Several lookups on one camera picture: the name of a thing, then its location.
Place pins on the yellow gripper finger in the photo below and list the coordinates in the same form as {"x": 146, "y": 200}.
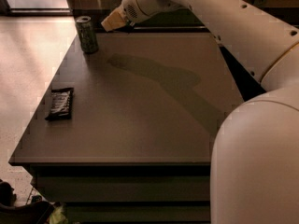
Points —
{"x": 115, "y": 20}

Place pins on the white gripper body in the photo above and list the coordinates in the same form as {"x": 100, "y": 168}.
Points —
{"x": 133, "y": 7}

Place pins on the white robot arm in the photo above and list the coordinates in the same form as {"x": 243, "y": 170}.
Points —
{"x": 255, "y": 159}

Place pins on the green soda can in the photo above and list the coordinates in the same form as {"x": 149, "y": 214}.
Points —
{"x": 86, "y": 34}

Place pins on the black snack bar wrapper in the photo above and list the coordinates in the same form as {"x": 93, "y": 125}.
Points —
{"x": 61, "y": 104}

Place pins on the upper grey drawer front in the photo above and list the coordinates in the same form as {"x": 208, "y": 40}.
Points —
{"x": 123, "y": 189}

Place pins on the grey drawer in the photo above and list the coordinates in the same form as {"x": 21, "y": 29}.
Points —
{"x": 123, "y": 189}
{"x": 138, "y": 214}

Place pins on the lower grey drawer front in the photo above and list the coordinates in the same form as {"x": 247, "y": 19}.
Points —
{"x": 138, "y": 214}

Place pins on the green crumpled item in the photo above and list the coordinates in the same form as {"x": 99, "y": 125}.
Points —
{"x": 58, "y": 217}

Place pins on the dark chair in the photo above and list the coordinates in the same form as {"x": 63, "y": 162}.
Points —
{"x": 33, "y": 213}

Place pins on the right metal bracket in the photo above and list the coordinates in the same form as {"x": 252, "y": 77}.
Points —
{"x": 259, "y": 3}

